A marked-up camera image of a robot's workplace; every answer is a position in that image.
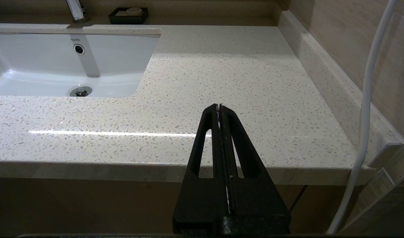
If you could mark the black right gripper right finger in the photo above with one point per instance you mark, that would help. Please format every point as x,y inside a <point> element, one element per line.
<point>255,198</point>

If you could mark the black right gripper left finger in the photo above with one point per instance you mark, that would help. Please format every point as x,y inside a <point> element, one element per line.
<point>202,198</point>

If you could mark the chrome sink drain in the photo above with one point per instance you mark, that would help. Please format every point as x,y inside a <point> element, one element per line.
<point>80,91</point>

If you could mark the black soap dish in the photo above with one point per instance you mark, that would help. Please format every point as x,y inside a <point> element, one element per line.
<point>127,19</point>

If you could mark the small round soap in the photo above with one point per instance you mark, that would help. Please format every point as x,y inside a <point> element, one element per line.
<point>134,11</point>

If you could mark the white sink basin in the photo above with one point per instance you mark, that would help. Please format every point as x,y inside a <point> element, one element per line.
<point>40,66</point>

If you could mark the chrome faucet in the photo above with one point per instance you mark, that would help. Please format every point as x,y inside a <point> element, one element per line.
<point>75,11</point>

